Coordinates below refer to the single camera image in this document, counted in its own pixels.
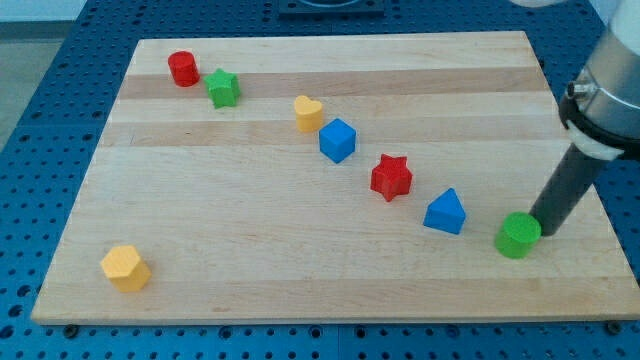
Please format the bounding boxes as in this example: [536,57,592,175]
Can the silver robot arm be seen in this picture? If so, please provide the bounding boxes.
[559,0,639,160]

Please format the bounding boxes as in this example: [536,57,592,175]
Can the wooden board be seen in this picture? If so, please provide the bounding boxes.
[31,31,639,325]

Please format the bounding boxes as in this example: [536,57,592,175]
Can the blue cube block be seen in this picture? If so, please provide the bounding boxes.
[319,118,357,163]

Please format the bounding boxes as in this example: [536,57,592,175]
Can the yellow heart block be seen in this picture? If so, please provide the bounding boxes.
[294,95,324,132]

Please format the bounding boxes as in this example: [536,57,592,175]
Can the red star block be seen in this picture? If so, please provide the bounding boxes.
[370,154,413,202]

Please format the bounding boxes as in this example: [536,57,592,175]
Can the blue triangle block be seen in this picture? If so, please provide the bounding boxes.
[423,188,466,235]

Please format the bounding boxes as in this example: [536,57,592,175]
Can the green star block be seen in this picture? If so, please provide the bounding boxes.
[204,68,241,109]

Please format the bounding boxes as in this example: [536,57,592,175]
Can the red cylinder block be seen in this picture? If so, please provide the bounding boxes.
[167,51,200,87]

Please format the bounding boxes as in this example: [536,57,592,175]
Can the green cylinder block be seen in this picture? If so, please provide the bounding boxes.
[494,212,541,259]

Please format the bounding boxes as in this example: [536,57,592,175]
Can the yellow hexagon block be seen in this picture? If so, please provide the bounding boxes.
[100,245,152,293]

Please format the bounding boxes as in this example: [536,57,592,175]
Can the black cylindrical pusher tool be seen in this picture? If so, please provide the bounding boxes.
[529,144,608,237]

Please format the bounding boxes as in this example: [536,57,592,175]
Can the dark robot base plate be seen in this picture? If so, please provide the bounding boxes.
[275,0,385,17]

